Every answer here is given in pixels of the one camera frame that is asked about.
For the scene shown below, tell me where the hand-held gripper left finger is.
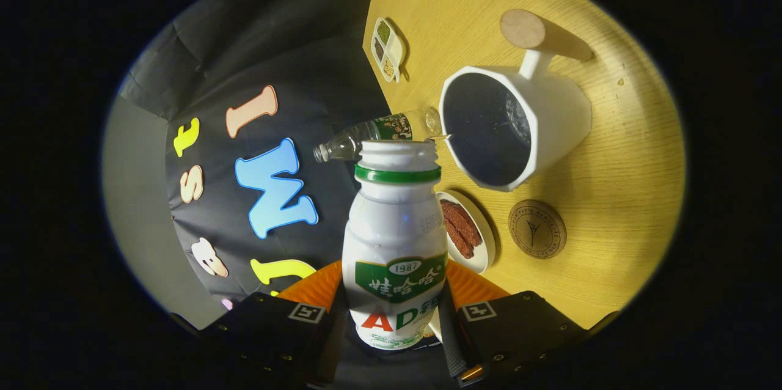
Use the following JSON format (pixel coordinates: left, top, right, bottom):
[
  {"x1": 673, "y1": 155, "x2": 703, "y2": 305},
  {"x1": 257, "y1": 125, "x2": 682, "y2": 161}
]
[{"x1": 171, "y1": 259, "x2": 349, "y2": 388}]

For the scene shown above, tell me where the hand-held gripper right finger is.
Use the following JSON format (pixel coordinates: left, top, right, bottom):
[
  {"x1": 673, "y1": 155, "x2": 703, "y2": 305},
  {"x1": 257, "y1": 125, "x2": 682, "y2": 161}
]
[{"x1": 435, "y1": 259, "x2": 619, "y2": 389}]

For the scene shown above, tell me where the white juice bottle green label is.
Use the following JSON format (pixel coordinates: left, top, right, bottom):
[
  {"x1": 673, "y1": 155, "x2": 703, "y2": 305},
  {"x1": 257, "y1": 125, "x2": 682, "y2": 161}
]
[{"x1": 341, "y1": 139, "x2": 450, "y2": 351}]

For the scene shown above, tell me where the round cork coaster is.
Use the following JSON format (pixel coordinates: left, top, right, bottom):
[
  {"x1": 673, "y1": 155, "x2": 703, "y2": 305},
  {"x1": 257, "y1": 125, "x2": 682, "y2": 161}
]
[{"x1": 508, "y1": 199, "x2": 568, "y2": 260}]

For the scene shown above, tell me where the white cup wooden handle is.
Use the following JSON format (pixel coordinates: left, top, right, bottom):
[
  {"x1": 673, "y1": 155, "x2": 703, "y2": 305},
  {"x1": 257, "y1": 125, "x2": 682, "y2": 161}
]
[{"x1": 438, "y1": 9, "x2": 594, "y2": 193}]

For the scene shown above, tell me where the clear plastic water bottle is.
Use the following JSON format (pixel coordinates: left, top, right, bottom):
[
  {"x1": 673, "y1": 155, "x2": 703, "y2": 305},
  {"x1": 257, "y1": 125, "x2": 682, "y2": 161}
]
[{"x1": 313, "y1": 107, "x2": 442, "y2": 163}]

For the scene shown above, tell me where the white round plate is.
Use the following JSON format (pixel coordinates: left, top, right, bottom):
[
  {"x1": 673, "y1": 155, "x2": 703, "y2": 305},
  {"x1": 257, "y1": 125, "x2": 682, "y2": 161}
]
[{"x1": 435, "y1": 189, "x2": 497, "y2": 275}]

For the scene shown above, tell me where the red dried meat slice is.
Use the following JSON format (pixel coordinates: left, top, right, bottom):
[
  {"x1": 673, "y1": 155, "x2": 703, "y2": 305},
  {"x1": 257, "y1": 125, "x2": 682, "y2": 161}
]
[
  {"x1": 443, "y1": 216, "x2": 476, "y2": 260},
  {"x1": 441, "y1": 199, "x2": 483, "y2": 249}
]

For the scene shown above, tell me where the wooden table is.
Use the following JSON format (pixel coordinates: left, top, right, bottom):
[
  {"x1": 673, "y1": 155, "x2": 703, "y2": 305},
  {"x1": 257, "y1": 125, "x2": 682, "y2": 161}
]
[{"x1": 362, "y1": 0, "x2": 688, "y2": 329}]

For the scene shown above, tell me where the white divided snack dish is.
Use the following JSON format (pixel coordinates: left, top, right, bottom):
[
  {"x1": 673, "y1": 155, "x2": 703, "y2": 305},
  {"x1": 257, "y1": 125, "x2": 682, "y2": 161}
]
[{"x1": 371, "y1": 17, "x2": 406, "y2": 83}]

